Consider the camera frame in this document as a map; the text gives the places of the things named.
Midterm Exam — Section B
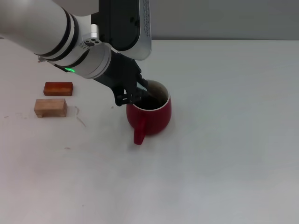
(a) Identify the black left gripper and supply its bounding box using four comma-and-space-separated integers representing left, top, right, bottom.
93, 50, 150, 107

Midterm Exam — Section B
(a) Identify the red ceramic coffee cup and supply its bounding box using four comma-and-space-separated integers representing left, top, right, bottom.
126, 80, 172, 146

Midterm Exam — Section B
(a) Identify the dark reddish wooden block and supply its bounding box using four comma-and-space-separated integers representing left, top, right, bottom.
43, 81, 75, 97

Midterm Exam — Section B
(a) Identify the light wooden block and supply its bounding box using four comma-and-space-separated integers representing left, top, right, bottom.
34, 98, 68, 119

